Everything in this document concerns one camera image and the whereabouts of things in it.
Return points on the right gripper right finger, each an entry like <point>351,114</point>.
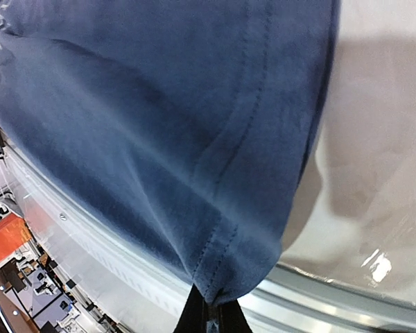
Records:
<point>231,318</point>

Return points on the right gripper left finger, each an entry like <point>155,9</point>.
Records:
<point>193,318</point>

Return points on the navy blue tank top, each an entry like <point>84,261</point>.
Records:
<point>184,126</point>

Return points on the orange box in background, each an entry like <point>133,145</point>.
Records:
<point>13,234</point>

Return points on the front aluminium rail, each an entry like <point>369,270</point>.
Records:
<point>143,296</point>

